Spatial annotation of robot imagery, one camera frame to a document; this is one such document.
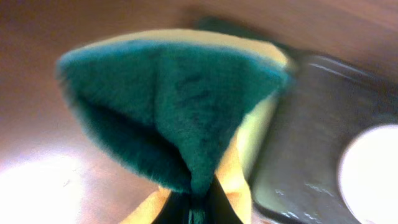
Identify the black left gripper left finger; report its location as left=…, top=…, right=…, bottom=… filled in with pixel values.
left=152, top=192, right=190, bottom=224

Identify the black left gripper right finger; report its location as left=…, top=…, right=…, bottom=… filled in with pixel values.
left=206, top=176, right=243, bottom=224

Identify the green yellow scrub sponge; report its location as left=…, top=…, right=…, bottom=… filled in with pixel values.
left=56, top=29, right=290, bottom=223

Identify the pale pink plate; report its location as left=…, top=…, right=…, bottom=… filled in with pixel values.
left=338, top=124, right=397, bottom=224

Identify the large brown tray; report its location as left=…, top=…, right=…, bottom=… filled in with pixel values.
left=250, top=54, right=397, bottom=223

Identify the small black tray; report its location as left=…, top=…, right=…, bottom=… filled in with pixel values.
left=193, top=16, right=300, bottom=59

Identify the yellow-green foam pad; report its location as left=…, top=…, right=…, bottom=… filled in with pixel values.
left=236, top=93, right=279, bottom=180

